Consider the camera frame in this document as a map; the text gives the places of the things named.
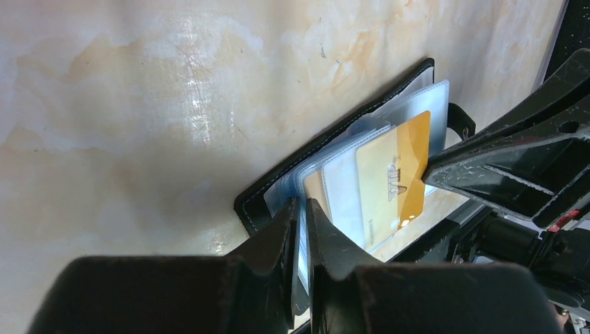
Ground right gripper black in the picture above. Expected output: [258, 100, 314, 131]
[305, 124, 589, 333]

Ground black leather card holder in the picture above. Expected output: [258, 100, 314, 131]
[234, 58, 476, 315]

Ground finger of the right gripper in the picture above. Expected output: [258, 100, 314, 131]
[470, 48, 589, 143]

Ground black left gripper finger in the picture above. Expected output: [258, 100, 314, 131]
[29, 198, 301, 333]

